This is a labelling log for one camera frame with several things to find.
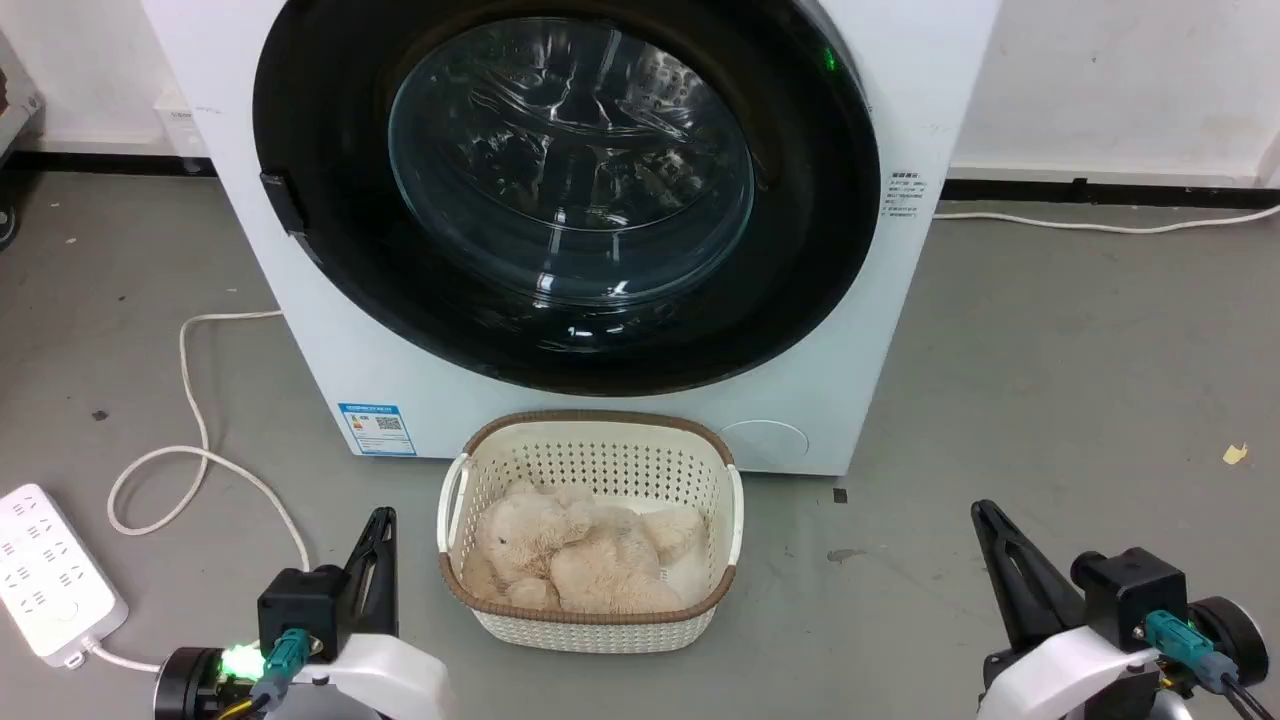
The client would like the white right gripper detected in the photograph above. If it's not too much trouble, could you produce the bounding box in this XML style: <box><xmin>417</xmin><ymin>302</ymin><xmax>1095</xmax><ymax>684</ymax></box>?
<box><xmin>971</xmin><ymin>499</ymin><xmax>1168</xmax><ymax>720</ymax></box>

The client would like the beige plush teddy bear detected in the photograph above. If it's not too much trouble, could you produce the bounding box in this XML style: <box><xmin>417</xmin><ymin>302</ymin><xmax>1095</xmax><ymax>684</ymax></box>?
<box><xmin>462</xmin><ymin>480</ymin><xmax>713</xmax><ymax>615</ymax></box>

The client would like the cream perforated laundry basket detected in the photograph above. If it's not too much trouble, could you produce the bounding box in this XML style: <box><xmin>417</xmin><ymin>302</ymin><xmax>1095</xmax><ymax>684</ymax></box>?
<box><xmin>436</xmin><ymin>409</ymin><xmax>745</xmax><ymax>655</ymax></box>

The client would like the long white floor cable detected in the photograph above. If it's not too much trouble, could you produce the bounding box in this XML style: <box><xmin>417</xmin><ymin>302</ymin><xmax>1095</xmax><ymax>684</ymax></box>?
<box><xmin>933</xmin><ymin>203</ymin><xmax>1280</xmax><ymax>236</ymax></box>

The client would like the white wall outlet box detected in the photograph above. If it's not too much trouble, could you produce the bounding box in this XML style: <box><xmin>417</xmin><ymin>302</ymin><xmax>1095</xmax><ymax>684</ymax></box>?
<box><xmin>153</xmin><ymin>88</ymin><xmax>208</xmax><ymax>161</ymax></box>

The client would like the teal plug camera cable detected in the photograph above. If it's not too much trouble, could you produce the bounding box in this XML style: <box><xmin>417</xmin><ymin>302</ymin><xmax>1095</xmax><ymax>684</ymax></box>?
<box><xmin>1144</xmin><ymin>609</ymin><xmax>1280</xmax><ymax>720</ymax></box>
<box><xmin>215</xmin><ymin>627</ymin><xmax>314</xmax><ymax>720</ymax></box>

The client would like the teal plug right camera cable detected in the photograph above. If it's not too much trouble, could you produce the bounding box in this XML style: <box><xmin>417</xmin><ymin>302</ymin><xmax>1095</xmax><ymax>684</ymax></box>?
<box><xmin>1144</xmin><ymin>609</ymin><xmax>1280</xmax><ymax>720</ymax></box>

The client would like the white power strip cord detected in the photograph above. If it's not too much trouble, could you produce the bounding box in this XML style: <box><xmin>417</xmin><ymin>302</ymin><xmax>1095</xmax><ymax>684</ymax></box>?
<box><xmin>78</xmin><ymin>310</ymin><xmax>312</xmax><ymax>674</ymax></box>

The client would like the teal plug left camera cable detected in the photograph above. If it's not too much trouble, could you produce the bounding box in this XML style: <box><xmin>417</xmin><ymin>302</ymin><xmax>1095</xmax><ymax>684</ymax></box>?
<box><xmin>215</xmin><ymin>627</ymin><xmax>314</xmax><ymax>720</ymax></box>

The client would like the round black glass washer door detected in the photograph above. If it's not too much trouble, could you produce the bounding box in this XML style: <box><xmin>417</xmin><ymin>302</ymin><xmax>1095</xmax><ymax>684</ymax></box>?
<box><xmin>252</xmin><ymin>0</ymin><xmax>883</xmax><ymax>398</ymax></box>

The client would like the blue energy label sticker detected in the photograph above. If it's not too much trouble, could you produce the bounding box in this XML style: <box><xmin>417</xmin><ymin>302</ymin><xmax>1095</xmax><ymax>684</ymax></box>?
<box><xmin>337</xmin><ymin>402</ymin><xmax>418</xmax><ymax>458</ymax></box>

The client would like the white front-load washing machine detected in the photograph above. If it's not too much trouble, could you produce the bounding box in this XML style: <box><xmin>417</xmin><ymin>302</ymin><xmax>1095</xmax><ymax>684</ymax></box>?
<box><xmin>140</xmin><ymin>0</ymin><xmax>1003</xmax><ymax>479</ymax></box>

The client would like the small white text sticker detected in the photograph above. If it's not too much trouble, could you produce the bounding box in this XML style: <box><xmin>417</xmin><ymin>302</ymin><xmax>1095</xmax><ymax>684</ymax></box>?
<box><xmin>882</xmin><ymin>170</ymin><xmax>929</xmax><ymax>221</ymax></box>

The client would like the round white filter cover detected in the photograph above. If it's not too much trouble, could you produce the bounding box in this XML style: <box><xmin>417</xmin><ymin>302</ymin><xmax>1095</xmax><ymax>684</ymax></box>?
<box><xmin>720</xmin><ymin>420</ymin><xmax>810</xmax><ymax>477</ymax></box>

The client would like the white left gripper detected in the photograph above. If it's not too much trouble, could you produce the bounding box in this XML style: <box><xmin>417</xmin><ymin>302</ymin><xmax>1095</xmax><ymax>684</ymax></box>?
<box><xmin>288</xmin><ymin>506</ymin><xmax>454</xmax><ymax>720</ymax></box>

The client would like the white power strip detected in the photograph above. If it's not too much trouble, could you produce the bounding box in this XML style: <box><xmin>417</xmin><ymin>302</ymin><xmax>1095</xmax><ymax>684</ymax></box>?
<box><xmin>0</xmin><ymin>484</ymin><xmax>129</xmax><ymax>669</ymax></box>

